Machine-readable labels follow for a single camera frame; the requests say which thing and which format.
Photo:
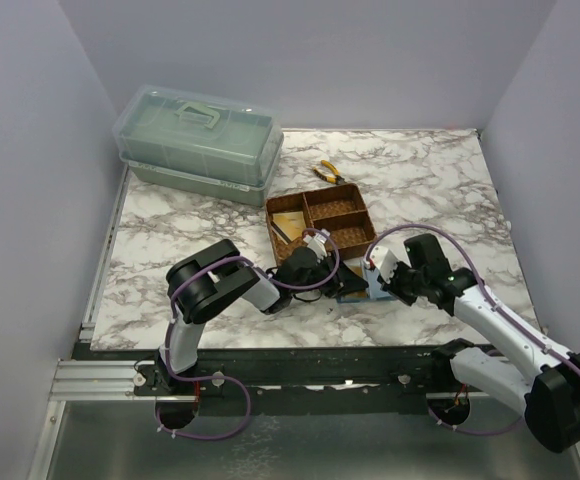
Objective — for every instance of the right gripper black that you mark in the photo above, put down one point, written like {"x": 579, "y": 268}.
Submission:
{"x": 390, "y": 286}

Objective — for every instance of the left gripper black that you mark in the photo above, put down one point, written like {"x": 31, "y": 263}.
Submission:
{"x": 337, "y": 279}

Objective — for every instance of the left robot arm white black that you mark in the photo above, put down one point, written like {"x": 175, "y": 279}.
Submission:
{"x": 205, "y": 284}

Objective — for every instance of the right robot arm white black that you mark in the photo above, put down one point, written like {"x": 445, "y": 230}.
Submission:
{"x": 533, "y": 375}

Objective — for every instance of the brown woven divided basket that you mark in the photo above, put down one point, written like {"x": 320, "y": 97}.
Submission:
{"x": 340, "y": 210}

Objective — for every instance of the green plastic storage box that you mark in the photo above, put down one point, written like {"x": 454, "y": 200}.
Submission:
{"x": 200, "y": 144}

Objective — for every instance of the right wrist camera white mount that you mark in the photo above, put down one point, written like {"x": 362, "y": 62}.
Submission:
{"x": 379, "y": 265}

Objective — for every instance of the yellow handled pliers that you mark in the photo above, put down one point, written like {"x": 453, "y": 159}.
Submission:
{"x": 332, "y": 174}

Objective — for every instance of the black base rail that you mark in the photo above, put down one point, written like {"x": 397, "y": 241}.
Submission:
{"x": 301, "y": 382}

